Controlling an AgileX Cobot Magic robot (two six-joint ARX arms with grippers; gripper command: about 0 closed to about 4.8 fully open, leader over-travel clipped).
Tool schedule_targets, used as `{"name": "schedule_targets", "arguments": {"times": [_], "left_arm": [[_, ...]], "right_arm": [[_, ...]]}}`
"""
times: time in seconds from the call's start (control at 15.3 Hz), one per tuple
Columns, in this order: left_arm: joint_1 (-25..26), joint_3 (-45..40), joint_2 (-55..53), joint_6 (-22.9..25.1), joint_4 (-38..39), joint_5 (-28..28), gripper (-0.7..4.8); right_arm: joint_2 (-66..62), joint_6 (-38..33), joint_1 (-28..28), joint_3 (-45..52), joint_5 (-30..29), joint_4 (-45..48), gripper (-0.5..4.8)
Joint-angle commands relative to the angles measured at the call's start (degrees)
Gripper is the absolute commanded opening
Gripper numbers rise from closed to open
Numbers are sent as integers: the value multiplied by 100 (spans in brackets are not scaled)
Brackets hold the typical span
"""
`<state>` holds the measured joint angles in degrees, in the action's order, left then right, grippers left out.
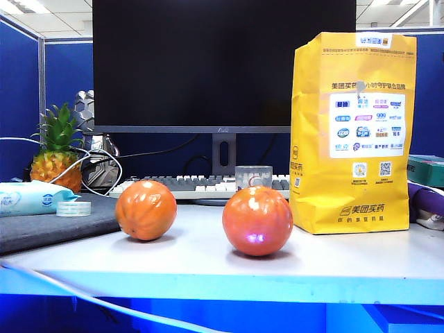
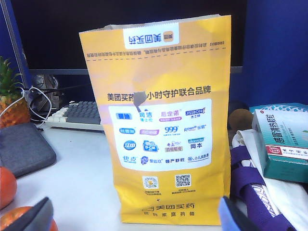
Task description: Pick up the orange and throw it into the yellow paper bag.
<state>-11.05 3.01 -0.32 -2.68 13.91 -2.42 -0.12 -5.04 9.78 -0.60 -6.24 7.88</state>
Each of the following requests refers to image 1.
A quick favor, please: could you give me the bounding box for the yellow paper bag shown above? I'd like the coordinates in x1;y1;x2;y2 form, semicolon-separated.
289;32;418;236

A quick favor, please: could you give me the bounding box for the grey monitor stand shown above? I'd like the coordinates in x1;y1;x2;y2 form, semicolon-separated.
189;133;241;206

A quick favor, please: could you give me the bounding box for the clear glass cup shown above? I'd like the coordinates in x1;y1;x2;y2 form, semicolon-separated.
234;165;274;193

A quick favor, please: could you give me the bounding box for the white grey mechanical keyboard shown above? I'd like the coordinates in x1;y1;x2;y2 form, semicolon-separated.
109;174;291;200

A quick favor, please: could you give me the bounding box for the orange fruit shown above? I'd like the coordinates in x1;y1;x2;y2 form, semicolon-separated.
114;179;178;242
222;185;294;257

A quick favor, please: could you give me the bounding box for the black computer monitor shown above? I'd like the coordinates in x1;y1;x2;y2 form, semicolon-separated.
92;0;357;135

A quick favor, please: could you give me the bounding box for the clear tape roll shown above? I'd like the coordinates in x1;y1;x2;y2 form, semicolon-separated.
55;200;92;218

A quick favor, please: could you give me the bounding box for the decorative pineapple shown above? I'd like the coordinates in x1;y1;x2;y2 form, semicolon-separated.
29;102;85;194

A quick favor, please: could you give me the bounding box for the grey felt laptop sleeve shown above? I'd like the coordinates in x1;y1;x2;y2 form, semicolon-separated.
0;192;122;256

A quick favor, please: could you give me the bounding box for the blue wet wipes pack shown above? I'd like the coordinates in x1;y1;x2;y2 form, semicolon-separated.
0;180;82;219

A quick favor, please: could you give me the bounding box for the green cardboard box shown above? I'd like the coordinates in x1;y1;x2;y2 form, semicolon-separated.
406;154;444;189

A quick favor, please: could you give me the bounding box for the purple plush toy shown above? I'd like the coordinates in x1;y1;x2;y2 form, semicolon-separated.
407;181;444;232

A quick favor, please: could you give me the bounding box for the black monitor cable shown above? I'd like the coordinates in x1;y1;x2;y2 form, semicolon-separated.
116;133;201;160

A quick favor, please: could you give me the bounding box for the white charger cable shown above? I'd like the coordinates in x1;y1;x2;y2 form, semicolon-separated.
0;136;123;197

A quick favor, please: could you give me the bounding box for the thick white cable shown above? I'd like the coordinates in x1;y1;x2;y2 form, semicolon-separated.
0;259;218;333

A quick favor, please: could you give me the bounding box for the grey partition post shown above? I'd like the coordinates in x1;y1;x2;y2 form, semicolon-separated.
37;35;47;117

